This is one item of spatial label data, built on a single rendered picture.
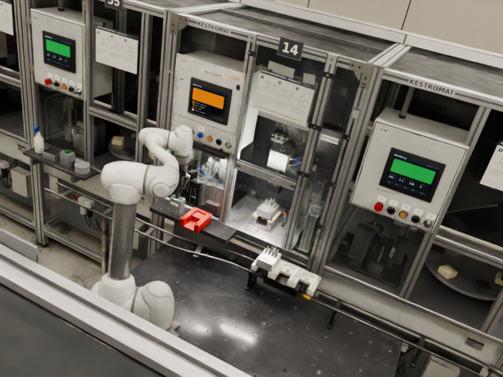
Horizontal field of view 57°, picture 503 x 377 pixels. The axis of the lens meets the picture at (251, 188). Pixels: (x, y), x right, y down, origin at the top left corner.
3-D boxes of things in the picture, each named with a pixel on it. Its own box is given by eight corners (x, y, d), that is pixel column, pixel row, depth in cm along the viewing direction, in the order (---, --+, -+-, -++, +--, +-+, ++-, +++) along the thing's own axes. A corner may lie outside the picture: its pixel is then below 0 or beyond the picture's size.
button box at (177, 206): (167, 214, 278) (169, 197, 273) (174, 208, 285) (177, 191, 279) (178, 218, 276) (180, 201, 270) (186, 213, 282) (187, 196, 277)
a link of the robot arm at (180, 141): (192, 149, 264) (170, 146, 264) (195, 124, 257) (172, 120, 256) (190, 158, 255) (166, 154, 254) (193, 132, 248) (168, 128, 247)
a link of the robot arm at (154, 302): (169, 335, 221) (173, 301, 211) (131, 330, 220) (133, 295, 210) (175, 310, 235) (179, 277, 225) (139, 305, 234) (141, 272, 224)
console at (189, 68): (167, 133, 268) (173, 54, 246) (193, 120, 291) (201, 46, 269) (230, 156, 255) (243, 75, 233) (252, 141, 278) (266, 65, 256)
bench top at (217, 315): (46, 345, 216) (45, 339, 214) (175, 239, 303) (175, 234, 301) (352, 529, 169) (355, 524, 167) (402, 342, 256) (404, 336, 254)
